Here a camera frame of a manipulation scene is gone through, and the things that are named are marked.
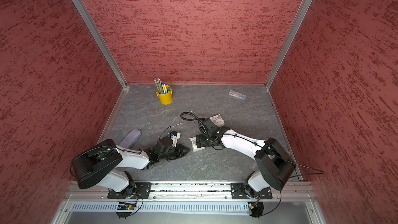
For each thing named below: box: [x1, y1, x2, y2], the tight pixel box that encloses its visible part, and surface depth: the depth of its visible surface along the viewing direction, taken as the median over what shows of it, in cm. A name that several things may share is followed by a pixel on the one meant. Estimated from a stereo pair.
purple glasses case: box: [119, 128, 142, 149], surface depth 92 cm
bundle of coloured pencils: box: [153, 77, 168, 94], surface depth 105 cm
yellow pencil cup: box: [155, 84, 174, 106], surface depth 108 cm
